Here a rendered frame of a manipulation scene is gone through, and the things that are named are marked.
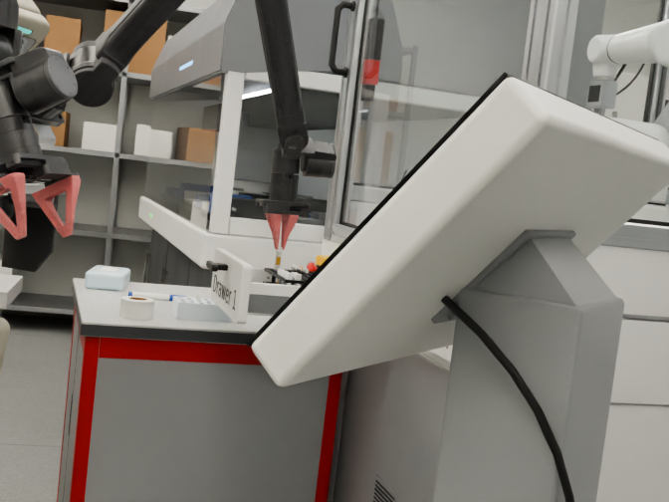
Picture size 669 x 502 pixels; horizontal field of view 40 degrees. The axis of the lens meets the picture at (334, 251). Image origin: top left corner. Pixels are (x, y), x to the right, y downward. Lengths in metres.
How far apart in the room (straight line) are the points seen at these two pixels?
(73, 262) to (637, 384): 4.84
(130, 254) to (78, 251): 0.33
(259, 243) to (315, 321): 1.92
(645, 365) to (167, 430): 0.99
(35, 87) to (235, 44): 1.48
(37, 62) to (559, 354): 0.73
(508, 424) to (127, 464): 1.25
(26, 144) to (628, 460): 1.05
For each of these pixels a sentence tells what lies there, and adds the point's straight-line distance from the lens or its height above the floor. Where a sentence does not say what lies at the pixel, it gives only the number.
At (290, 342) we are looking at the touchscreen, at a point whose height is 0.97.
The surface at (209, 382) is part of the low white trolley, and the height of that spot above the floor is 0.64.
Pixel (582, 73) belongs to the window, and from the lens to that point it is 1.47.
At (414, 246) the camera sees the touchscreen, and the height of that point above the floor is 1.07.
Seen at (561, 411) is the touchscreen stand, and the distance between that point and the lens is 0.85.
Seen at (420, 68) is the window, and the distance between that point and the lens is 1.91.
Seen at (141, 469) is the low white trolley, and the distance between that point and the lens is 2.01.
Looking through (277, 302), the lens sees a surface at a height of 0.86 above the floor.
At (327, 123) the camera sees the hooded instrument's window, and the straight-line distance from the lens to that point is 2.71.
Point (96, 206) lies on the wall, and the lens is 6.00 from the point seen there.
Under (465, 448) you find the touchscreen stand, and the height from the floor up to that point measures 0.87.
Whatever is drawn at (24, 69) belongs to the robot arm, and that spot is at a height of 1.20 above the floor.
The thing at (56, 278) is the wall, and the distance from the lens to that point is 6.06.
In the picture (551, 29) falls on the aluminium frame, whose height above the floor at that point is 1.36.
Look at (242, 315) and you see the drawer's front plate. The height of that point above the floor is 0.84.
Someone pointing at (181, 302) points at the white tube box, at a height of 0.80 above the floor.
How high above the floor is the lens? 1.11
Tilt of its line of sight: 5 degrees down
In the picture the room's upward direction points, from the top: 7 degrees clockwise
